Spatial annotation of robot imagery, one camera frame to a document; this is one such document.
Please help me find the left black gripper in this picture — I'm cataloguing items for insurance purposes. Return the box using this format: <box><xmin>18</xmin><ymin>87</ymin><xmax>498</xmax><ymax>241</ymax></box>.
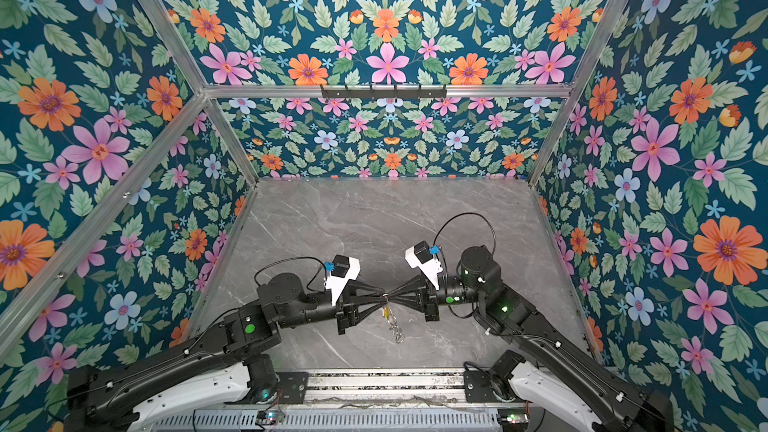
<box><xmin>277</xmin><ymin>276</ymin><xmax>391</xmax><ymax>335</ymax></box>

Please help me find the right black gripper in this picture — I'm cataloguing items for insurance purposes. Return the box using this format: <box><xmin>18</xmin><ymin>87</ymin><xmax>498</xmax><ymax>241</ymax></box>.
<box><xmin>390</xmin><ymin>276</ymin><xmax>488</xmax><ymax>325</ymax></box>

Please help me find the keyring with coloured keys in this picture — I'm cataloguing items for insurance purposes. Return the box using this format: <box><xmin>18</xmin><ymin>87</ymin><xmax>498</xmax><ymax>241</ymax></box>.
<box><xmin>382</xmin><ymin>294</ymin><xmax>404</xmax><ymax>344</ymax></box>

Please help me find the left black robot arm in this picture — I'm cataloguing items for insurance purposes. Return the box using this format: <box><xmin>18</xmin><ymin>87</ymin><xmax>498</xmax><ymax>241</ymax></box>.
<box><xmin>63</xmin><ymin>273</ymin><xmax>384</xmax><ymax>431</ymax></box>

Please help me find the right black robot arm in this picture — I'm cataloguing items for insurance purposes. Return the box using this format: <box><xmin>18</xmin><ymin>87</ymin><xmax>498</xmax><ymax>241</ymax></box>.
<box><xmin>389</xmin><ymin>242</ymin><xmax>675</xmax><ymax>431</ymax></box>

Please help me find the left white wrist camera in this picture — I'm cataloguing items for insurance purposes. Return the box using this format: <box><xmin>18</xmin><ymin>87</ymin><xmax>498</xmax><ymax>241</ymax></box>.
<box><xmin>324</xmin><ymin>254</ymin><xmax>361</xmax><ymax>305</ymax></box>

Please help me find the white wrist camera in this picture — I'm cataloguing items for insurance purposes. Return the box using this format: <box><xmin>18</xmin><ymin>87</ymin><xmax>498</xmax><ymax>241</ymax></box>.
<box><xmin>324</xmin><ymin>254</ymin><xmax>361</xmax><ymax>305</ymax></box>
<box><xmin>404</xmin><ymin>241</ymin><xmax>444</xmax><ymax>290</ymax></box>

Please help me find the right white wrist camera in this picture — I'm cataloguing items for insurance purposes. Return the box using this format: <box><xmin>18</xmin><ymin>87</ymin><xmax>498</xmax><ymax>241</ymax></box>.
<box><xmin>404</xmin><ymin>241</ymin><xmax>444</xmax><ymax>290</ymax></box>

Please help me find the left camera cable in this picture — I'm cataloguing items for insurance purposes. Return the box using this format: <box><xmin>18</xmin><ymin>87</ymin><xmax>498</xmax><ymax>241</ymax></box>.
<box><xmin>253</xmin><ymin>256</ymin><xmax>328</xmax><ymax>292</ymax></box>

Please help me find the camera cable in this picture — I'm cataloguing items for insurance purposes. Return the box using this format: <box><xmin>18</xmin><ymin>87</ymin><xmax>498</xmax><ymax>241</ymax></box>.
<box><xmin>431</xmin><ymin>211</ymin><xmax>499</xmax><ymax>253</ymax></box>
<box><xmin>253</xmin><ymin>256</ymin><xmax>328</xmax><ymax>292</ymax></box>

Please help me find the right camera cable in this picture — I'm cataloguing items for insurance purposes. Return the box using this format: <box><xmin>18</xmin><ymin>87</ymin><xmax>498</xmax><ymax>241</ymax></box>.
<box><xmin>431</xmin><ymin>211</ymin><xmax>499</xmax><ymax>253</ymax></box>

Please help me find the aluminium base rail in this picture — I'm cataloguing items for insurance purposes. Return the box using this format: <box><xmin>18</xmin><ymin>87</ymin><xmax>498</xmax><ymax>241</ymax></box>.
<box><xmin>140</xmin><ymin>367</ymin><xmax>631</xmax><ymax>409</ymax></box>

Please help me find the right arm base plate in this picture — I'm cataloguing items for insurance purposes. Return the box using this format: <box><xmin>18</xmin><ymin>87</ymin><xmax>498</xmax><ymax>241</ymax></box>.
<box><xmin>463</xmin><ymin>350</ymin><xmax>526</xmax><ymax>403</ymax></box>

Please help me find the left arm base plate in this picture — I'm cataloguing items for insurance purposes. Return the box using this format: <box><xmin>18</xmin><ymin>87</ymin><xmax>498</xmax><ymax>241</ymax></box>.
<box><xmin>238</xmin><ymin>372</ymin><xmax>310</xmax><ymax>405</ymax></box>

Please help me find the black hook rail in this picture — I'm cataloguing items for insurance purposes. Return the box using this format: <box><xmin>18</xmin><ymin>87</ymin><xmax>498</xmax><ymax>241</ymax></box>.
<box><xmin>320</xmin><ymin>85</ymin><xmax>448</xmax><ymax>100</ymax></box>

